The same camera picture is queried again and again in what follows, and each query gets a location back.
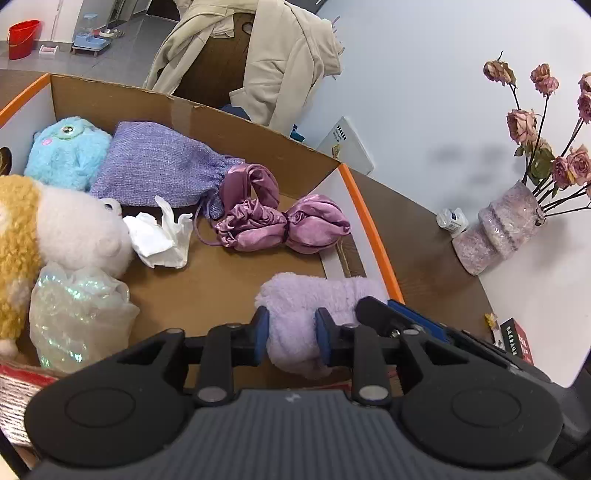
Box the brown chair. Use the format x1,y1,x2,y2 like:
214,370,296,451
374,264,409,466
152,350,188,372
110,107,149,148
173,13,257,110

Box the red plastic bucket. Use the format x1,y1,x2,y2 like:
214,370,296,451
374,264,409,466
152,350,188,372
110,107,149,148
8,20,41,61

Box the blue plush toy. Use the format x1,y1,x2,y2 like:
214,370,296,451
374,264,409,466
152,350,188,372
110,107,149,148
24,116,114,191

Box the dried pink roses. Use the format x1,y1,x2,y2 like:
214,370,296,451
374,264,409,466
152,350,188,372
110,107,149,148
482,59,591,217

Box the purple satin scrunchie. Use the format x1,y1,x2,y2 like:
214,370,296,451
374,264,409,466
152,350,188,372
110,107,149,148
213,162,352,254

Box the purple drawstring bag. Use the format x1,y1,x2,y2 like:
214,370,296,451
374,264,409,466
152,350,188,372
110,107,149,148
90,121,245,246

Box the white tissue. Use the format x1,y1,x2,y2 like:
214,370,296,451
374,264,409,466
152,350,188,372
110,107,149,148
122,195,194,269

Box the red and black box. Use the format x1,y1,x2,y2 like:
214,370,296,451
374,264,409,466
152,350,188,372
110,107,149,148
500,318,535,365

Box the pink textured vase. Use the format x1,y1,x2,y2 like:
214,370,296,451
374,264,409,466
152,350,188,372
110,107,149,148
451,180,548,276

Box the red cardboard box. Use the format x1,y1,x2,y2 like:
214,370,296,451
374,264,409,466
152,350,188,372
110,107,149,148
0,71,405,445

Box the iridescent pouch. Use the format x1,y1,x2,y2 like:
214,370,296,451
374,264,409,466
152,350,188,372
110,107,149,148
28,263,140,374

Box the yellow and white plush toy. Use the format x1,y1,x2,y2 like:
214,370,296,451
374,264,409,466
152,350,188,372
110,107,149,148
0,174,136,359

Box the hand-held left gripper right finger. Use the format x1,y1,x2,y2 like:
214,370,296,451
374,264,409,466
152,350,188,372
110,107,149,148
315,307,478,409

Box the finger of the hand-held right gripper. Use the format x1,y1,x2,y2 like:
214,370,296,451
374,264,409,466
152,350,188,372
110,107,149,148
355,296,408,335
387,299,456,344

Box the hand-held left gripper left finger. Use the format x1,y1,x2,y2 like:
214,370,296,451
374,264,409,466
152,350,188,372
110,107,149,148
106,306,271,408

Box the small white bottle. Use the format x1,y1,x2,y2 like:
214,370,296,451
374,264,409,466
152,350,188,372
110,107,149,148
436,208,469,238

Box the lilac fluffy cloth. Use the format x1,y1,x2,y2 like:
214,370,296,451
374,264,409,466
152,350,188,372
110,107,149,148
255,272,389,379

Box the beige jacket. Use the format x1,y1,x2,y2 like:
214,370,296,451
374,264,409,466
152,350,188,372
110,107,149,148
143,0,345,139

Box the blue pet feeder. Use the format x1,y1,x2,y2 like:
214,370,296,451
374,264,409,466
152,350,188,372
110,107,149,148
71,14,114,56

